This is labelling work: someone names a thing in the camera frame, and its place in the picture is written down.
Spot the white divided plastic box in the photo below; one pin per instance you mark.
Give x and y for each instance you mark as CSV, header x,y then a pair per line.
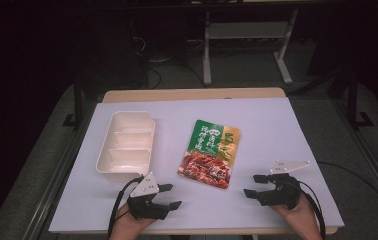
x,y
127,146

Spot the white table cover sheet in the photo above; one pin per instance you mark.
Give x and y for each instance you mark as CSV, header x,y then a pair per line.
x,y
260,140

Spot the person's right hand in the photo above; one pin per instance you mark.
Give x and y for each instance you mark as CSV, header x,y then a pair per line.
x,y
297,218

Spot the green and red food packet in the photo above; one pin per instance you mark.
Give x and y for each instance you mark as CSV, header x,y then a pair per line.
x,y
210,153

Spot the white metal stand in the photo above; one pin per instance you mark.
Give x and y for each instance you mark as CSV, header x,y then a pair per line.
x,y
243,31

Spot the person's left hand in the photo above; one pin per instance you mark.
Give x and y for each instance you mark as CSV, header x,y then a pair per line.
x,y
128,224

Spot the black metal stand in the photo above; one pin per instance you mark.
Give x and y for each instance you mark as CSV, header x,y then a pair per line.
x,y
355,100
75,106

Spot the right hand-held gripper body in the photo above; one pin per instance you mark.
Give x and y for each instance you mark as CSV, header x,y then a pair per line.
x,y
283,186

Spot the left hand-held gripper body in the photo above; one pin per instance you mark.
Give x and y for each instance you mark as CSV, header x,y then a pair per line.
x,y
143,199

